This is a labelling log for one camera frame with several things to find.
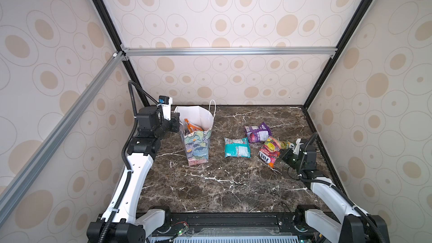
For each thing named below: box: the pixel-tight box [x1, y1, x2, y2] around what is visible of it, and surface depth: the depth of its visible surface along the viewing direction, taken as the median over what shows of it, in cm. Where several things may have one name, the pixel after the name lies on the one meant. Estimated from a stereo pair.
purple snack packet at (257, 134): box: [244, 122, 273, 143], surface depth 102 cm
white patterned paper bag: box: [174, 99, 216, 166], surface depth 85 cm
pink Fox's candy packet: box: [258, 136, 282, 169], surface depth 91 cm
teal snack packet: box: [223, 137, 252, 159], surface depth 97 cm
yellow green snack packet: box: [279, 140, 291, 150], surface depth 98 cm
